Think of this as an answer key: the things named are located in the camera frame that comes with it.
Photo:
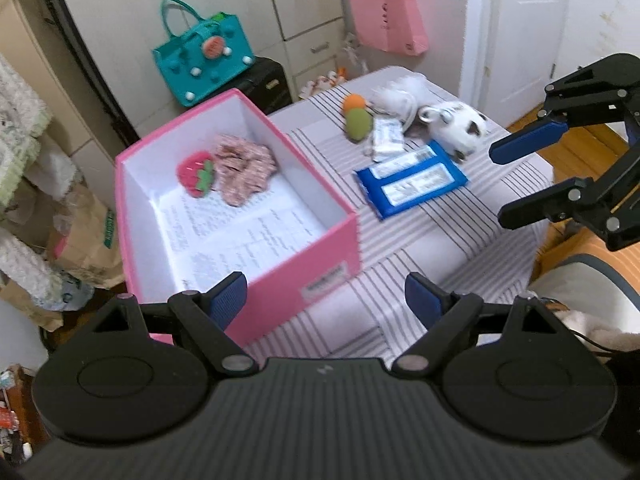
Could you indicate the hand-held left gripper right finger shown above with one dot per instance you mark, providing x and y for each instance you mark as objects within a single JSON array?
[{"x": 422, "y": 300}]

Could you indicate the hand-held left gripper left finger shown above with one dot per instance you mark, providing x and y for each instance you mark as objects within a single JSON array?
[{"x": 227, "y": 300}]

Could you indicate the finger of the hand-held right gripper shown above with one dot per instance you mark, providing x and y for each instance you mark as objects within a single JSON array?
[
  {"x": 530, "y": 137},
  {"x": 535, "y": 205}
]

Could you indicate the white spotted plush toy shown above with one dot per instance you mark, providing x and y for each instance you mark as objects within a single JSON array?
[{"x": 457, "y": 127}]

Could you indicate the pink storage box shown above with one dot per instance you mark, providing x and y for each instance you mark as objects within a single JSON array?
[{"x": 320, "y": 250}]

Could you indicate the blue wet wipes pack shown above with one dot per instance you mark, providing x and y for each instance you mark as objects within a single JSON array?
[{"x": 410, "y": 180}]

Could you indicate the white mesh bath pouf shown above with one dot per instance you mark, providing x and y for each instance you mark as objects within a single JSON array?
[{"x": 397, "y": 97}]

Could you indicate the white tissue packet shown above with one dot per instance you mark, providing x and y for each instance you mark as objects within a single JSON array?
[{"x": 387, "y": 140}]

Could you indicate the green makeup sponge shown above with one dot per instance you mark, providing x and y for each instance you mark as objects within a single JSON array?
[{"x": 359, "y": 124}]

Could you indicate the orange makeup sponge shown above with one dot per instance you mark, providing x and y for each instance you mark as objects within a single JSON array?
[{"x": 354, "y": 102}]

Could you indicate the white grey cushion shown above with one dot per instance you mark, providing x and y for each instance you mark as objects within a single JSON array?
[{"x": 585, "y": 285}]

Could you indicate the white door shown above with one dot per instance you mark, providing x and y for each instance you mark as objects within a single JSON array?
[{"x": 520, "y": 35}]

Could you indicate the red strawberry plush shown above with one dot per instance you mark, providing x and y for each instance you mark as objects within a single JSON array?
[{"x": 197, "y": 176}]

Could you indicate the pink floral cloth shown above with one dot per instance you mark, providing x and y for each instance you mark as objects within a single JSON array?
[{"x": 242, "y": 170}]

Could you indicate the brown paper bag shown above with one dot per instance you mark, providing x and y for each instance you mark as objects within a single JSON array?
[{"x": 85, "y": 235}]

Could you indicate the pink shopping bag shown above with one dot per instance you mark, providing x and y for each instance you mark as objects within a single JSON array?
[{"x": 387, "y": 17}]

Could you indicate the fluffy white pajama pants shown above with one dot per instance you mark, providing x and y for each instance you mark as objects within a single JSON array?
[{"x": 25, "y": 265}]

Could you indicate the small toy figurines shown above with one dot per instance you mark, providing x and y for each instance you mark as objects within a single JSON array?
[{"x": 325, "y": 82}]

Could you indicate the black suitcase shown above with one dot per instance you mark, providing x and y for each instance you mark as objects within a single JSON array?
[{"x": 267, "y": 85}]

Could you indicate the teal tote bag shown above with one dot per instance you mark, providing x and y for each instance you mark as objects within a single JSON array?
[{"x": 205, "y": 70}]

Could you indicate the wooden side table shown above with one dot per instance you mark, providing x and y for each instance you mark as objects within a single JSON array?
[{"x": 12, "y": 410}]

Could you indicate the fluffy white green pajama top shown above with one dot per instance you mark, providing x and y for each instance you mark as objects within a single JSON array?
[{"x": 17, "y": 125}]

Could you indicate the white wardrobe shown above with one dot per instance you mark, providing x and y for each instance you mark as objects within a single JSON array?
[{"x": 150, "y": 5}]

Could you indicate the black curved frame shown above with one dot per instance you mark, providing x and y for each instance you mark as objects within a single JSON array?
[{"x": 85, "y": 60}]

